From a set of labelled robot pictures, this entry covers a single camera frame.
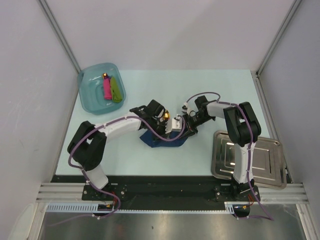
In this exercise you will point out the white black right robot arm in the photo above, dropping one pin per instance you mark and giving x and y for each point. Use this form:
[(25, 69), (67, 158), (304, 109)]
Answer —
[(243, 129)]

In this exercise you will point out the light blue cable duct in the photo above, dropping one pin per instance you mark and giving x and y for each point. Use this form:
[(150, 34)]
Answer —
[(96, 208)]

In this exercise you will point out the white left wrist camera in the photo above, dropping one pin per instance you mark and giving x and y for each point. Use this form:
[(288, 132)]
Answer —
[(175, 124)]

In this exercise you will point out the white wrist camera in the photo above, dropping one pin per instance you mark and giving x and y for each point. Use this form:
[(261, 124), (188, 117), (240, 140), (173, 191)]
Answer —
[(175, 124), (187, 110)]

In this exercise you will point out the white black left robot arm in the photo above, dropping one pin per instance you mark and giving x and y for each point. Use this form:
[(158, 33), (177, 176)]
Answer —
[(86, 149)]

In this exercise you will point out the aluminium rail frame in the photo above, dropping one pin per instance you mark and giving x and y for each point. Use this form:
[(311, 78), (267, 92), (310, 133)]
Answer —
[(290, 208)]

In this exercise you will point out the stainless steel tray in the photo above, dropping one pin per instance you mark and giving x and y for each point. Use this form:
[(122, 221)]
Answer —
[(269, 168)]

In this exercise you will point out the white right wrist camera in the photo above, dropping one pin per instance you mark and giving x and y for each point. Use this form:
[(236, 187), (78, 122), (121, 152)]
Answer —
[(187, 110)]

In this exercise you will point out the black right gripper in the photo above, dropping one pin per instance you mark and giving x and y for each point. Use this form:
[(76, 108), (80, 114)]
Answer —
[(190, 129)]

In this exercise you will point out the dark blue paper napkin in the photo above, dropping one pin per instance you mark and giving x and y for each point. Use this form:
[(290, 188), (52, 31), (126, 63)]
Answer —
[(154, 142)]

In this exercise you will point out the translucent blue plastic bin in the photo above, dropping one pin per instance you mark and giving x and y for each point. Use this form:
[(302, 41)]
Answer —
[(90, 88)]

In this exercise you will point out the green rolled napkin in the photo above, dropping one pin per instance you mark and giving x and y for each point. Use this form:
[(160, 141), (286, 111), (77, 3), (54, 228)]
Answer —
[(115, 91)]

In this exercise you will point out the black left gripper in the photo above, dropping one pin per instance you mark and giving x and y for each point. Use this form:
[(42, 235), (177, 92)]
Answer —
[(163, 133)]

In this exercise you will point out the pink rolled napkin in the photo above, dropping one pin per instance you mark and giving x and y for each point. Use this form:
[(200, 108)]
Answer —
[(107, 89)]

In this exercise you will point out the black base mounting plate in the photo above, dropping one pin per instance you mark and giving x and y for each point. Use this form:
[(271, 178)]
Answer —
[(167, 193)]

